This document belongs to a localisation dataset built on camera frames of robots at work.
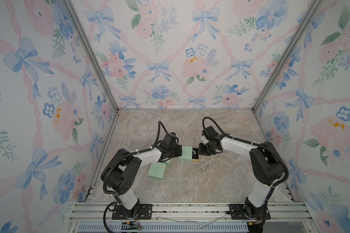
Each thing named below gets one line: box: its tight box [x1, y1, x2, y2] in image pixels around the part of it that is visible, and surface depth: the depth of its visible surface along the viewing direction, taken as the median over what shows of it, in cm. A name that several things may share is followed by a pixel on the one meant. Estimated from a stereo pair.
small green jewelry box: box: [147, 162, 167, 181], surface depth 87 cm
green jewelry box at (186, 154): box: [177, 145, 193, 162], surface depth 94 cm
